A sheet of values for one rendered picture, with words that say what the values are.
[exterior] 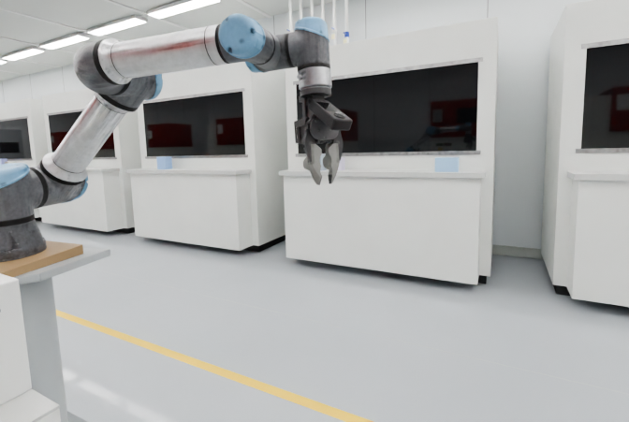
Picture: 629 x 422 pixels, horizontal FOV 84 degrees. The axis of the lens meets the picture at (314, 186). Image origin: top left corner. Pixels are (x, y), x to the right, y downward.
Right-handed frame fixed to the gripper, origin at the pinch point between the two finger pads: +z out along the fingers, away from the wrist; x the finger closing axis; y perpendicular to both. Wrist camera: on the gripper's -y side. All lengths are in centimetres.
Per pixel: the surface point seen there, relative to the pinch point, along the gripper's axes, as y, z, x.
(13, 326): -15, 14, 52
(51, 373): 50, 49, 61
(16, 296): -15, 10, 52
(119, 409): 105, 96, 50
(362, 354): 83, 98, -64
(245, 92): 282, -86, -77
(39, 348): 47, 40, 63
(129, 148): 469, -47, 30
